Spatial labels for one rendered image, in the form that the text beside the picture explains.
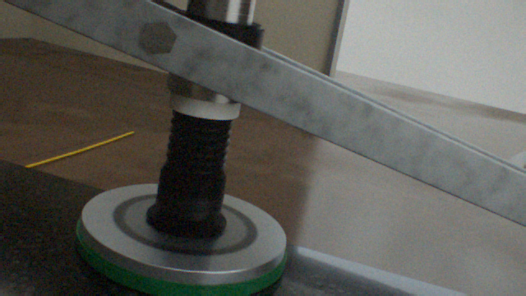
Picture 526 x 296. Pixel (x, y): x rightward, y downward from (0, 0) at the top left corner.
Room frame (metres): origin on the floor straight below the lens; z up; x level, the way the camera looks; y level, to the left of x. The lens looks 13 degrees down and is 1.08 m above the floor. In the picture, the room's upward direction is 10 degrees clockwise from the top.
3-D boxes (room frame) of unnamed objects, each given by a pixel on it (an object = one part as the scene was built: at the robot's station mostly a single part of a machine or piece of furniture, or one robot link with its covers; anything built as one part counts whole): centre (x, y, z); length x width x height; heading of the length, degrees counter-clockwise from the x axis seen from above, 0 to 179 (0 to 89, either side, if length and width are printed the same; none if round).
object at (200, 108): (0.57, 0.05, 0.97); 0.07 x 0.07 x 0.04
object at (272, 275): (0.57, 0.05, 0.82); 0.22 x 0.22 x 0.04
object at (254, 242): (0.57, 0.05, 0.82); 0.21 x 0.21 x 0.01
